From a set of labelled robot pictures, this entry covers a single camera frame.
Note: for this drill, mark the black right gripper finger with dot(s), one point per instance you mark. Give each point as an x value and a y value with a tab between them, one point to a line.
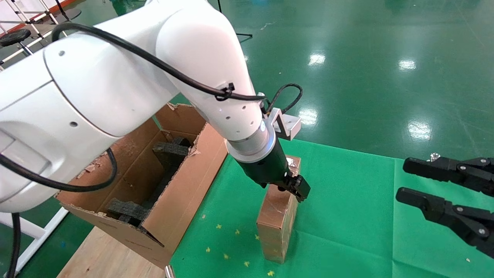
444	170
444	212

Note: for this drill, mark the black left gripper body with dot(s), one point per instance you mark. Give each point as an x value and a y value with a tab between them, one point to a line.
266	168

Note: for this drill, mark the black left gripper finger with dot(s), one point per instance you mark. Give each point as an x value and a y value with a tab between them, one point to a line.
301	188
282	188

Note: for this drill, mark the small taped cardboard box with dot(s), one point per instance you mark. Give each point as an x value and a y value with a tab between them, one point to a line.
276	224

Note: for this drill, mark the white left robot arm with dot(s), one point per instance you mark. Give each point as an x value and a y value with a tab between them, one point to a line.
115	77

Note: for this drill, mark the large open cardboard carton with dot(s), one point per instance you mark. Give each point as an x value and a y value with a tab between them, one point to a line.
185	193

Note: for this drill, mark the green table cloth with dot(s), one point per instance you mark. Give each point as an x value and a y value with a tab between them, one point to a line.
347	216

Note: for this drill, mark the black foam insert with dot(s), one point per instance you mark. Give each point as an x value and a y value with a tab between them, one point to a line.
170	151
125	210

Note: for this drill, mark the black tripod stand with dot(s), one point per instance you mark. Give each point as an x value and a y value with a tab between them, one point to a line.
247	35

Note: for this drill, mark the black round stand base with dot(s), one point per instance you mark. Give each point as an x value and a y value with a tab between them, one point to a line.
71	14

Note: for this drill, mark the black wheeled stool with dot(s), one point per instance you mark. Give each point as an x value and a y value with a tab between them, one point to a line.
14	37

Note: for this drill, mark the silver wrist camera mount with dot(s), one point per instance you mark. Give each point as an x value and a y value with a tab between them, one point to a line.
287	125

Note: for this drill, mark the white metal table frame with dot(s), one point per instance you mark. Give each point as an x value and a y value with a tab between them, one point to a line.
27	228

